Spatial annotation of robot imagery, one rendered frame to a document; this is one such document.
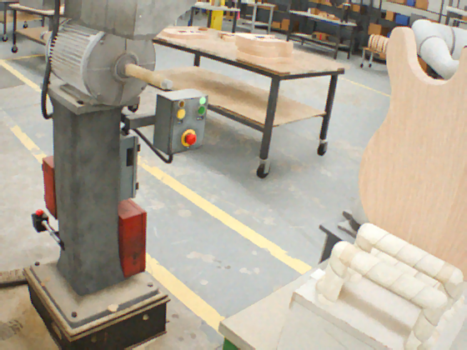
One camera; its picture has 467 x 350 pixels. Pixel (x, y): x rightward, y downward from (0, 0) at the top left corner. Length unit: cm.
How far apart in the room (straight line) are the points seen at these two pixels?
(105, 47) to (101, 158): 47
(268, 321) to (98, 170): 93
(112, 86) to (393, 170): 87
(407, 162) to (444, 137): 9
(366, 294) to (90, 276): 130
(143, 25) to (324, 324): 72
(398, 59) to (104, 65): 85
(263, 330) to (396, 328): 29
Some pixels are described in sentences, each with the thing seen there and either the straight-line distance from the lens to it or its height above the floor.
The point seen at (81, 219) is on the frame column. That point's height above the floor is 66.
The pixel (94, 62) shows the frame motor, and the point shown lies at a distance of 131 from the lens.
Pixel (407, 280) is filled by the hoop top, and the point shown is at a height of 121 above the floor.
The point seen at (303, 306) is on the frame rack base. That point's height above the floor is 109.
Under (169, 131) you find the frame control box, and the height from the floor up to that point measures 101.
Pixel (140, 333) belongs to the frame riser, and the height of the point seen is 7.
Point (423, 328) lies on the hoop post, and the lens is 65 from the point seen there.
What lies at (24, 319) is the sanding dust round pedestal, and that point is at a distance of 222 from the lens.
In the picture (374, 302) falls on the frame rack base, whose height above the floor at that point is 110.
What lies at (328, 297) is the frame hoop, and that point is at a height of 112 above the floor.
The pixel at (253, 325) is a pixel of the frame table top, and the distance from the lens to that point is 90.
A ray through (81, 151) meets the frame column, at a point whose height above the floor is 93.
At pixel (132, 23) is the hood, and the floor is 142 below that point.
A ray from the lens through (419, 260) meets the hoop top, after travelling 70.
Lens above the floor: 155
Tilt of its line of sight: 25 degrees down
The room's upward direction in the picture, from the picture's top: 8 degrees clockwise
